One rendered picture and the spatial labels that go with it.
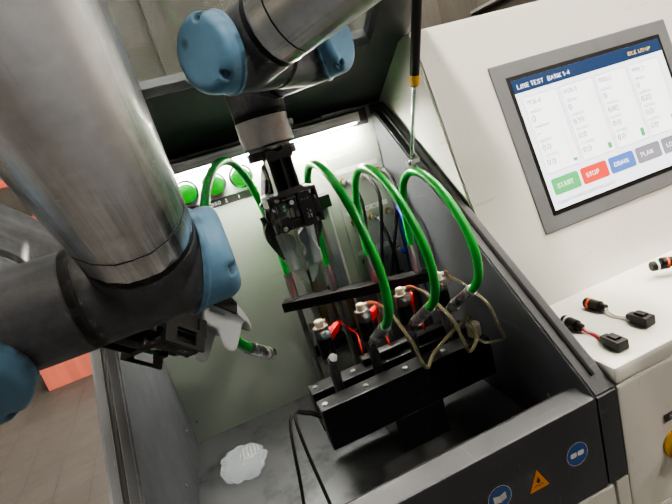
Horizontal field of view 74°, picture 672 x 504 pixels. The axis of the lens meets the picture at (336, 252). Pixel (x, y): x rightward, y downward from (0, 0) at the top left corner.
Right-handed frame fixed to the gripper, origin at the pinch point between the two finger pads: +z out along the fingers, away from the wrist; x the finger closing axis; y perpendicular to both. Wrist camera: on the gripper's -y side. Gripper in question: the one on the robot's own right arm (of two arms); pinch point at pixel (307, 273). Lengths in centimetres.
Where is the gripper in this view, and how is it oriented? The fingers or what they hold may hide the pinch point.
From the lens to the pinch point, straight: 70.7
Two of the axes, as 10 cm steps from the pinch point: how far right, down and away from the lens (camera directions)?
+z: 2.8, 9.3, 2.5
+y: 3.0, 1.6, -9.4
